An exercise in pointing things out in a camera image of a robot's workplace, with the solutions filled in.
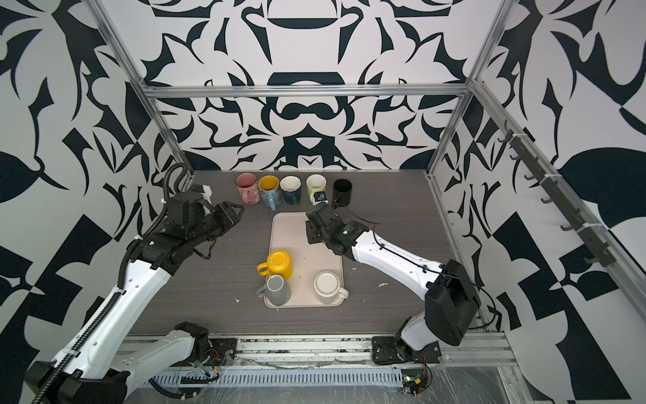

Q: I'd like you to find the light green mug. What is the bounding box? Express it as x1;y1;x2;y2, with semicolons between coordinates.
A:
306;174;327;204

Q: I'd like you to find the grey mug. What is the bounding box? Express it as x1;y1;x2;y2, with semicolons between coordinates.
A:
256;274;291;307

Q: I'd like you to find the pink floral mug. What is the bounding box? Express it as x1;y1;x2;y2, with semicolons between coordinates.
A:
236;173;261;205

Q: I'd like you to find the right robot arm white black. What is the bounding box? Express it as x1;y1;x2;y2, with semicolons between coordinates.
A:
306;203;481;353

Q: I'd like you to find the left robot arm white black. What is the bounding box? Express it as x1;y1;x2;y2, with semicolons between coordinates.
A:
25;163;245;403

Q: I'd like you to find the dark green mug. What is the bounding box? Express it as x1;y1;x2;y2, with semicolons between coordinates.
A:
279;175;302;205

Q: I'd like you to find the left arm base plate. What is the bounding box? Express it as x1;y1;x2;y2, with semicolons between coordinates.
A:
202;338;239;367

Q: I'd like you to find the wall hook rail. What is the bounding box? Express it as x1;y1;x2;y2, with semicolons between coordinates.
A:
499;123;617;268

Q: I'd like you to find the white mug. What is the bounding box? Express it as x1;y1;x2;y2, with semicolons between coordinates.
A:
314;271;349;305

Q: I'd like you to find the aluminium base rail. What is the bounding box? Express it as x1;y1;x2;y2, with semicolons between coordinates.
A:
210;333;518;370

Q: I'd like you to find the yellow mug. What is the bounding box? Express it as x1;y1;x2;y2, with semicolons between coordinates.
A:
257;250;294;280

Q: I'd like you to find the white cable duct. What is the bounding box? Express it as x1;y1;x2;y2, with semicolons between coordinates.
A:
155;368;404;388

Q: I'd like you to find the green light controller board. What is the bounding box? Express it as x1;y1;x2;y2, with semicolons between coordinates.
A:
402;368;432;397

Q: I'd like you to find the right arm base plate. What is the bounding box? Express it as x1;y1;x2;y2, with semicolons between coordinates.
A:
371;336;442;365

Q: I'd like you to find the light blue mug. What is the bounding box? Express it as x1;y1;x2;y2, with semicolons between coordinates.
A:
258;175;282;211

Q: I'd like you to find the black mug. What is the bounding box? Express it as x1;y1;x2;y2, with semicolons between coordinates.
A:
331;178;353;209

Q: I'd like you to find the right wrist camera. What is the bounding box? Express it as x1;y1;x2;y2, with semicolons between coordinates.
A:
312;191;329;205

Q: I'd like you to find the beige serving tray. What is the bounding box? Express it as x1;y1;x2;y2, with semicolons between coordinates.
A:
264;212;345;309

